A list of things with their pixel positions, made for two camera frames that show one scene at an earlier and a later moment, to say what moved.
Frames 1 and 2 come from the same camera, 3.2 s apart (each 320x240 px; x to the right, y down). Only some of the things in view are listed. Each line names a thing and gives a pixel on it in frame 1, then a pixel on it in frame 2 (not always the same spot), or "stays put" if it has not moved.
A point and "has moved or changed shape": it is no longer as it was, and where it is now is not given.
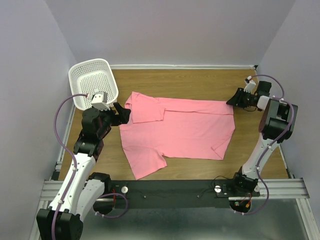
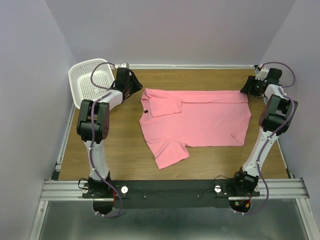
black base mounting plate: (174, 194) stays put
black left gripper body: (109, 115) -> (128, 87)
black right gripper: (236, 99) -> (250, 82)
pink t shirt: (194, 129) has moved or changed shape
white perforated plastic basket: (90, 77) stays put
